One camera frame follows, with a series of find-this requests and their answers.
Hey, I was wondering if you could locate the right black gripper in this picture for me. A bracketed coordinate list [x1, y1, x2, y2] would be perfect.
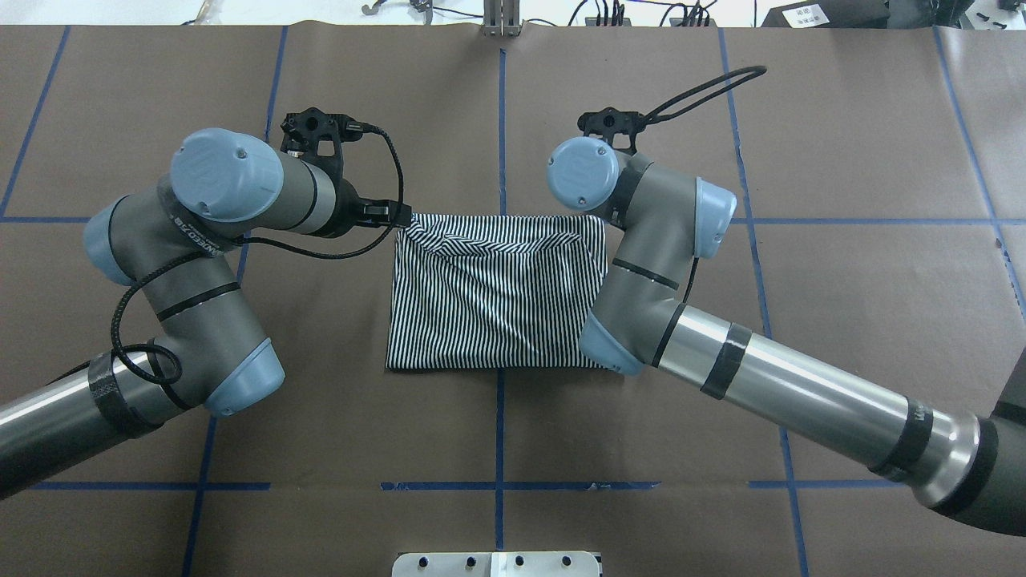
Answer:
[576, 108, 648, 155]

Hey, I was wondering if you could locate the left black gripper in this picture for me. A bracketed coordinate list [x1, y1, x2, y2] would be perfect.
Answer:
[280, 108, 413, 238]

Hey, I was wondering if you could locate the navy white striped polo shirt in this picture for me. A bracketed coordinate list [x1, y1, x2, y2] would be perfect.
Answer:
[386, 213, 608, 370]

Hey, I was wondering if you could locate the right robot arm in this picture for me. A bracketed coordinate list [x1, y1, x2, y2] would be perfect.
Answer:
[547, 108, 1025, 537]

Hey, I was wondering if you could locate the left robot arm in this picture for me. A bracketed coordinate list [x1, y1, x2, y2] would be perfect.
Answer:
[1, 108, 413, 498]

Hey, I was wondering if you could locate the black box with label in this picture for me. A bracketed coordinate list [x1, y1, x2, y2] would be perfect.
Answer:
[758, 1, 891, 30]

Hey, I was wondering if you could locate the brown paper table cover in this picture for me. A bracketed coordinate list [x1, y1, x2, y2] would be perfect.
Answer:
[2, 22, 1024, 576]

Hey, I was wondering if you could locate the aluminium frame post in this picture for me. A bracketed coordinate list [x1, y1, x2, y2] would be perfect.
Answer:
[481, 0, 523, 38]

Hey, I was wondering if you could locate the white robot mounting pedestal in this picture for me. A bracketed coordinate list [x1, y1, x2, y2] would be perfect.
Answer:
[391, 551, 604, 576]

